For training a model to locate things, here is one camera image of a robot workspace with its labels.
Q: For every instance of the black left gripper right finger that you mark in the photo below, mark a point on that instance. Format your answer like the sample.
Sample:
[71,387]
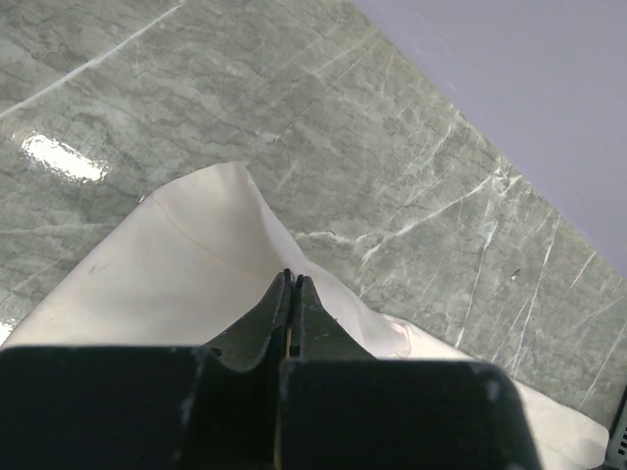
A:
[341,408]

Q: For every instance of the cream white t shirt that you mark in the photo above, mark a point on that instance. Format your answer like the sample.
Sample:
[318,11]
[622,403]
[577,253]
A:
[201,252]

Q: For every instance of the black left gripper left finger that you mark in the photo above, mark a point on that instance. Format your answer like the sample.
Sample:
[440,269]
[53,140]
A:
[118,407]

